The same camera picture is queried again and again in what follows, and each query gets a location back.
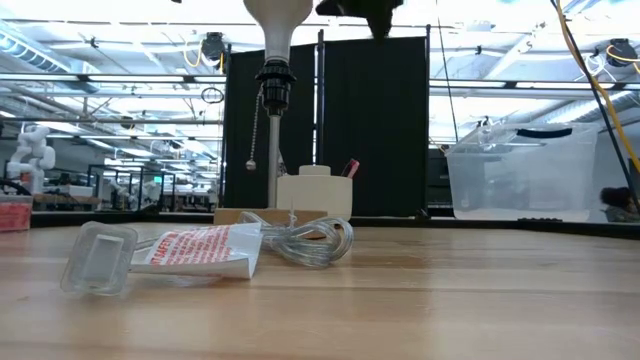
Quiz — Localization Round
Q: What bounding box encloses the thin black hanging cable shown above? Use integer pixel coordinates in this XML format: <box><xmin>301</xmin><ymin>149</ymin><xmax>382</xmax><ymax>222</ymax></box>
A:
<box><xmin>436</xmin><ymin>0</ymin><xmax>459</xmax><ymax>144</ymax></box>

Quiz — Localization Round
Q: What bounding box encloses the yellow hanging cable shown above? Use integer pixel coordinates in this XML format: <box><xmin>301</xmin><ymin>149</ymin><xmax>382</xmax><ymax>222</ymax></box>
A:
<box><xmin>554</xmin><ymin>0</ymin><xmax>640</xmax><ymax>171</ymax></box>

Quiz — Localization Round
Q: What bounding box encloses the black ceiling cable reel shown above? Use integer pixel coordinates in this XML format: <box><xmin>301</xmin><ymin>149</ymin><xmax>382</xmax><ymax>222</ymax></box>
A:
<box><xmin>606</xmin><ymin>38</ymin><xmax>639</xmax><ymax>69</ymax></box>
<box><xmin>200</xmin><ymin>32</ymin><xmax>227</xmax><ymax>62</ymax></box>

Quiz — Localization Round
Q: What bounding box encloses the white lightbulb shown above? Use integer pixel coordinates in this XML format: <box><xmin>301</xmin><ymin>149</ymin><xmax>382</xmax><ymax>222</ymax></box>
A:
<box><xmin>243</xmin><ymin>0</ymin><xmax>314</xmax><ymax>64</ymax></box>

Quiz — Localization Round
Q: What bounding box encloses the wooden base lamp black socket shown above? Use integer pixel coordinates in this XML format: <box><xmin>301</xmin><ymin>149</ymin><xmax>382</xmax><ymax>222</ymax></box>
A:
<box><xmin>213</xmin><ymin>57</ymin><xmax>329</xmax><ymax>240</ymax></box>

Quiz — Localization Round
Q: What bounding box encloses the black room divider screen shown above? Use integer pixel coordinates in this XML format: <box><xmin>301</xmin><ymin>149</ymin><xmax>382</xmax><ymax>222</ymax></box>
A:
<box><xmin>222</xmin><ymin>24</ymin><xmax>431</xmax><ymax>219</ymax></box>

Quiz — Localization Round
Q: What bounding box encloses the person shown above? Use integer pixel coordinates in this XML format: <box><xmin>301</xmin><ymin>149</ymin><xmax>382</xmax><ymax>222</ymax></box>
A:
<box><xmin>599</xmin><ymin>186</ymin><xmax>640</xmax><ymax>224</ymax></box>

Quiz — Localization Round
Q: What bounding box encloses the clear power cord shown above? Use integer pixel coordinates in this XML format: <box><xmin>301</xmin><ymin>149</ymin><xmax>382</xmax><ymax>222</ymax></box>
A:
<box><xmin>238</xmin><ymin>210</ymin><xmax>355</xmax><ymax>269</ymax></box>

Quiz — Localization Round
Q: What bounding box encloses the white red safety tag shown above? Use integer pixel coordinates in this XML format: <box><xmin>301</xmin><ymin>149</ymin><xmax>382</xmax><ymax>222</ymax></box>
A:
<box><xmin>130</xmin><ymin>222</ymin><xmax>264</xmax><ymax>280</ymax></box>

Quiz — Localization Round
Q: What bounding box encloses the red storage bin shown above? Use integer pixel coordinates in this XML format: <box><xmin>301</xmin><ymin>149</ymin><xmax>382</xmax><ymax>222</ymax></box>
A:
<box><xmin>0</xmin><ymin>194</ymin><xmax>34</xmax><ymax>233</ymax></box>

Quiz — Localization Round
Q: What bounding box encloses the black aluminium table frame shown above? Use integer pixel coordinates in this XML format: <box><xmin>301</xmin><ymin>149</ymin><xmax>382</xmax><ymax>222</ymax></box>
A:
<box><xmin>29</xmin><ymin>209</ymin><xmax>640</xmax><ymax>240</ymax></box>

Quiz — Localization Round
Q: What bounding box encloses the cream round desk organizer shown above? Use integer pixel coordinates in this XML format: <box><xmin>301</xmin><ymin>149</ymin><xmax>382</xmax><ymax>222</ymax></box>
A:
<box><xmin>276</xmin><ymin>164</ymin><xmax>354</xmax><ymax>222</ymax></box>

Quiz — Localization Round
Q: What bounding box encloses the clear plastic storage bin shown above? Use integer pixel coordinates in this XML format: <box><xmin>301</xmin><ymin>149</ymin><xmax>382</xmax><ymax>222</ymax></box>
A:
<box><xmin>444</xmin><ymin>122</ymin><xmax>601</xmax><ymax>224</ymax></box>

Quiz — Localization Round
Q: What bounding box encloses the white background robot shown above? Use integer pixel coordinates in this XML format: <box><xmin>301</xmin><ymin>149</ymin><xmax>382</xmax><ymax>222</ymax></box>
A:
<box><xmin>5</xmin><ymin>124</ymin><xmax>57</xmax><ymax>195</ymax></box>

